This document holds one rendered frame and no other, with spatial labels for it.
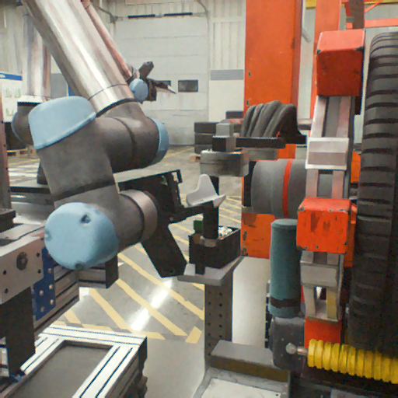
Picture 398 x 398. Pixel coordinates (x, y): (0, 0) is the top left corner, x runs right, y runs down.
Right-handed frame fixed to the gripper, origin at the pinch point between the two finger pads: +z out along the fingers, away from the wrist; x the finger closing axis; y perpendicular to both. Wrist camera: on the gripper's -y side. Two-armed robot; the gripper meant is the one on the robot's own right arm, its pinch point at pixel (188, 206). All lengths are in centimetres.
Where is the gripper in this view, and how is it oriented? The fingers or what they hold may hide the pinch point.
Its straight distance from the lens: 79.9
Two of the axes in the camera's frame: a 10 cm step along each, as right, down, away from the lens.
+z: 3.3, -1.7, 9.3
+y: -2.0, -9.7, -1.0
